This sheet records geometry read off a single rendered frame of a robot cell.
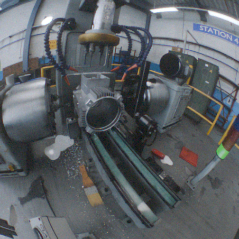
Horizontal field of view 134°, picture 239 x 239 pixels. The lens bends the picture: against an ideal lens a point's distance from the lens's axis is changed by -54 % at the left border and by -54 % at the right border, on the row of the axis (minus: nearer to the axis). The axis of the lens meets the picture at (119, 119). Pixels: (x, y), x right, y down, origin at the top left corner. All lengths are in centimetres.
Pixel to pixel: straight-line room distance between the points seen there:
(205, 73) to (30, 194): 370
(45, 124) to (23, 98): 12
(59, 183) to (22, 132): 26
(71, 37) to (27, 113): 47
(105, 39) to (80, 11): 37
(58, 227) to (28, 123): 30
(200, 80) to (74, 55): 323
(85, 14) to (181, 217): 113
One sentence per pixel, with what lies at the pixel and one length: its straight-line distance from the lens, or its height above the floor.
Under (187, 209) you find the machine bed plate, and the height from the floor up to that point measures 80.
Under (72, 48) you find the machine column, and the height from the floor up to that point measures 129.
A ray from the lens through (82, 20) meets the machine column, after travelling 70.
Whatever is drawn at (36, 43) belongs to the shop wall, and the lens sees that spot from 576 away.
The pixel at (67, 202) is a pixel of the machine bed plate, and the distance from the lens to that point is 46.
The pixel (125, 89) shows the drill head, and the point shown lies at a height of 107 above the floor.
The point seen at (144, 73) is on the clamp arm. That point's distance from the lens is 41.
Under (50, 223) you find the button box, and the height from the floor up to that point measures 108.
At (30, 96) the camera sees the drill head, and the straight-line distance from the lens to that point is 37.
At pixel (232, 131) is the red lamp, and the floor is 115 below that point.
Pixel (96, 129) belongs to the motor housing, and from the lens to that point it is 47.
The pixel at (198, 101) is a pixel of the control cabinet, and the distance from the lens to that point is 345.
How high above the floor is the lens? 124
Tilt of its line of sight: 33 degrees down
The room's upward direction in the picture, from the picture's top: 10 degrees clockwise
